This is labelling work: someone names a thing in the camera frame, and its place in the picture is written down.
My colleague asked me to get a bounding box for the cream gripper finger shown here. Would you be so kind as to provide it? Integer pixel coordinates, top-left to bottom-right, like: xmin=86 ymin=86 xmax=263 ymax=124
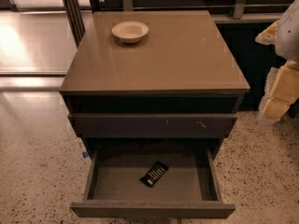
xmin=255 ymin=21 xmax=278 ymax=45
xmin=258 ymin=61 xmax=299 ymax=125

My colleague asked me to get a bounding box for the black rxbar chocolate bar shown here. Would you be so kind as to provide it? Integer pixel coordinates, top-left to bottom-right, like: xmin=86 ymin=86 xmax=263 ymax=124
xmin=140 ymin=161 xmax=169 ymax=188

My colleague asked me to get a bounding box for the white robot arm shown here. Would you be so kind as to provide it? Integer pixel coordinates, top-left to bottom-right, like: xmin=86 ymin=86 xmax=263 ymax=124
xmin=255 ymin=0 xmax=299 ymax=125

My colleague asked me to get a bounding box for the grey drawer cabinet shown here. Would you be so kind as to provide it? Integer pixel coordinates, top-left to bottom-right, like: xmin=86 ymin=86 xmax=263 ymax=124
xmin=60 ymin=11 xmax=249 ymax=154

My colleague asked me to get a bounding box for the open middle drawer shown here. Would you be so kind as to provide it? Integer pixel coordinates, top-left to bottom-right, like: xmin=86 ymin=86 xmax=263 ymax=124
xmin=71 ymin=150 xmax=235 ymax=219

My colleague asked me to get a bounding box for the closed top drawer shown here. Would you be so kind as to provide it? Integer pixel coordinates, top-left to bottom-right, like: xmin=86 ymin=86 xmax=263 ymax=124
xmin=68 ymin=114 xmax=236 ymax=138

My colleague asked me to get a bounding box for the white ceramic bowl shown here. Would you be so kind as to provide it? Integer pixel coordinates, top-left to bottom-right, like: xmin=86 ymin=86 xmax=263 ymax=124
xmin=112 ymin=21 xmax=149 ymax=44

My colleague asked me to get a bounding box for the blue tape piece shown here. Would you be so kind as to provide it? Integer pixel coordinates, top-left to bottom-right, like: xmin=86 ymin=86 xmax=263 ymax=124
xmin=82 ymin=151 xmax=89 ymax=159

